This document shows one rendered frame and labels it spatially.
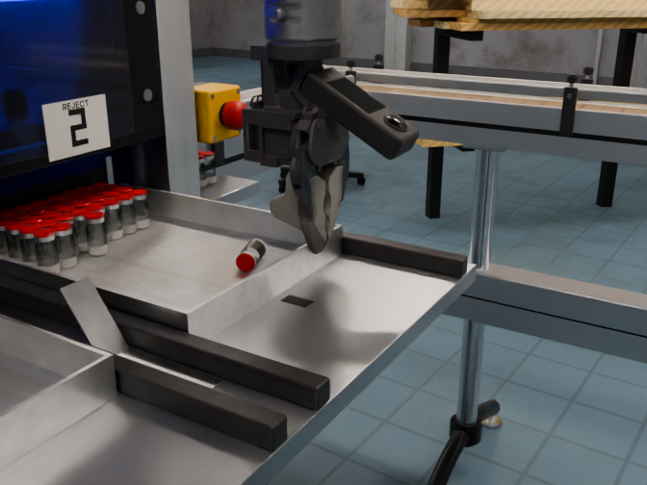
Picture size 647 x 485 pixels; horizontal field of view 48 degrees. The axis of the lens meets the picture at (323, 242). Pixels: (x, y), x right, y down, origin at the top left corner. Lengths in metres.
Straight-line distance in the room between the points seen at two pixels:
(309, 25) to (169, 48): 0.30
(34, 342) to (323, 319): 0.25
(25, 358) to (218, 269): 0.23
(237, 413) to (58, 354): 0.17
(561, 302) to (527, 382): 0.76
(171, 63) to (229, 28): 10.26
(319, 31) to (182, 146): 0.34
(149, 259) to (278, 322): 0.21
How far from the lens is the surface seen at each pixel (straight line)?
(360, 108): 0.68
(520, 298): 1.63
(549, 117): 1.49
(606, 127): 1.47
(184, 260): 0.81
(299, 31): 0.68
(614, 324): 1.60
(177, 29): 0.95
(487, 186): 1.60
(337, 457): 1.95
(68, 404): 0.54
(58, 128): 0.82
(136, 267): 0.80
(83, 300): 0.63
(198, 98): 1.00
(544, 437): 2.11
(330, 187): 0.73
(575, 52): 8.71
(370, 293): 0.72
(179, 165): 0.96
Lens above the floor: 1.18
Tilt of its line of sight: 20 degrees down
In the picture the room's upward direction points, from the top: straight up
